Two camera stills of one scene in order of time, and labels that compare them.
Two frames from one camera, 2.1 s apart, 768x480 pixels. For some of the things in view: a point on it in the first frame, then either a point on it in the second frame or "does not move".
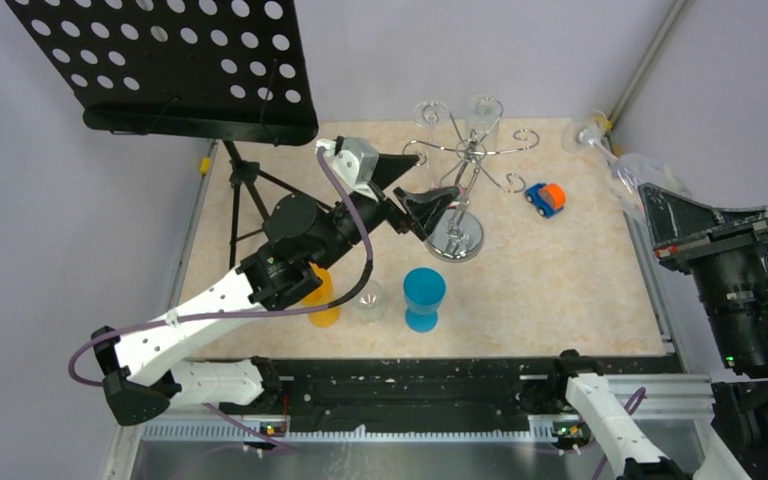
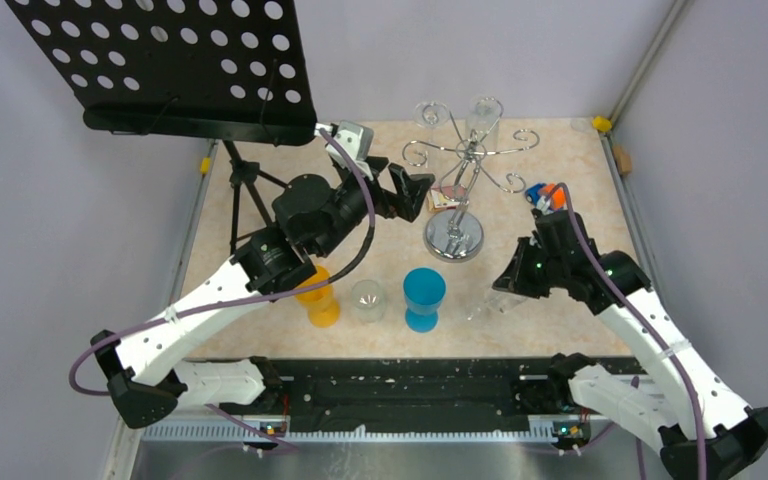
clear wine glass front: (370, 302) does not move
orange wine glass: (324, 295) does not move
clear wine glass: (586, 133) to (485, 302)
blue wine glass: (424, 289) does not move
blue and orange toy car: (547, 198) does not move
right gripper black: (671, 217) to (514, 279)
